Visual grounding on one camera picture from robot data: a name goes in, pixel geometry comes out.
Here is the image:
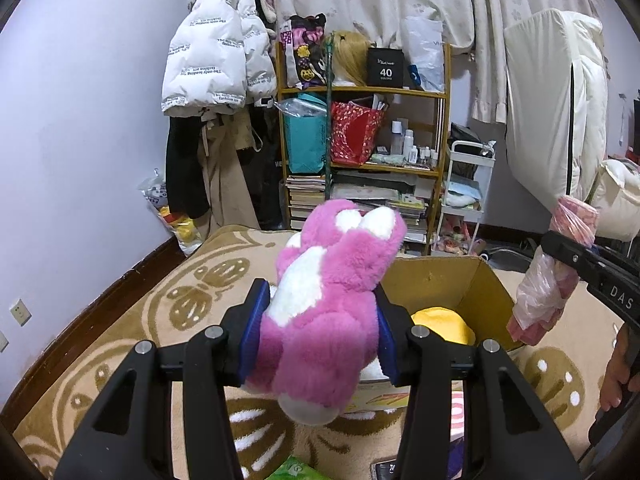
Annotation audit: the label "black pink printed bag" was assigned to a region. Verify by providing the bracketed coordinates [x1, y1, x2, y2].
[280, 13, 326, 90]

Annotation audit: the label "black Face tissue pack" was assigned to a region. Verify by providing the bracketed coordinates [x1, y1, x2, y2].
[370, 457, 396, 480]

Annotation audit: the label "pink swirl roll plush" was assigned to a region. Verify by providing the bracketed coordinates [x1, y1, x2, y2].
[450, 391, 465, 442]

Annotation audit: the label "beige hanging trousers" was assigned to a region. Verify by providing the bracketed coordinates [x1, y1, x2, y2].
[194, 110, 259, 238]

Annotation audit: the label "red patterned bag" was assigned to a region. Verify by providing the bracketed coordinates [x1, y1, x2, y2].
[330, 101, 385, 166]

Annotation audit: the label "clear plastic bag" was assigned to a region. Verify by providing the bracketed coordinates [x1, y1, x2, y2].
[401, 16, 445, 93]

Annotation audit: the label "pink and white plush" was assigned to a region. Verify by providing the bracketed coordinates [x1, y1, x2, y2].
[246, 200, 407, 426]

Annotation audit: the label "black box with 40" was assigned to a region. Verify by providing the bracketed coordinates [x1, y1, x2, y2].
[367, 47, 405, 88]

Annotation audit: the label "teal bag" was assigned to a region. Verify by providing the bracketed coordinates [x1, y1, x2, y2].
[277, 93, 326, 174]

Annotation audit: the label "blonde wig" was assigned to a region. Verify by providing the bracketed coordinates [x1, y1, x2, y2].
[328, 30, 371, 87]

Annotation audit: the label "white puffer jacket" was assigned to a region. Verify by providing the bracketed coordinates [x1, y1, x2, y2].
[160, 0, 277, 117]

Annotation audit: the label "wooden bookshelf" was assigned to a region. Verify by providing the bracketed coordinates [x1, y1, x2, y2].
[276, 44, 450, 255]

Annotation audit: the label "cardboard box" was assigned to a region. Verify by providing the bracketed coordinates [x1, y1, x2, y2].
[381, 257, 523, 352]

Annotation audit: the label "pink soft package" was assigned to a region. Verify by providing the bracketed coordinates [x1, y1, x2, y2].
[506, 195, 599, 346]

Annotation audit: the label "green tissue pack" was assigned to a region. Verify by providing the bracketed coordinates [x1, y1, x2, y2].
[267, 456, 330, 480]

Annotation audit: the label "white rolling cart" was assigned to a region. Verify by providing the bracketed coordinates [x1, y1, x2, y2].
[431, 140, 496, 257]

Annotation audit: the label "yellow plush toy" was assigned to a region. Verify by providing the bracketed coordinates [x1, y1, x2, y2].
[411, 307, 476, 346]

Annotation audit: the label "white wall socket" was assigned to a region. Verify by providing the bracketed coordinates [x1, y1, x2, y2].
[10, 299, 32, 326]

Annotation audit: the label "beige patterned carpet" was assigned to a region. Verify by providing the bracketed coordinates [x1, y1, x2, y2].
[14, 226, 622, 479]

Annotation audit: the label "person's right hand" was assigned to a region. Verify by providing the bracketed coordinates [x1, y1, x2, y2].
[600, 325, 640, 412]

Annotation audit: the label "cream hanging coat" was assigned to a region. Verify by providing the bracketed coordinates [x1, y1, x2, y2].
[503, 6, 640, 241]

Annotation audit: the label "stack of books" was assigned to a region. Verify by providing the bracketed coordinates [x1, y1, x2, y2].
[284, 174, 326, 230]

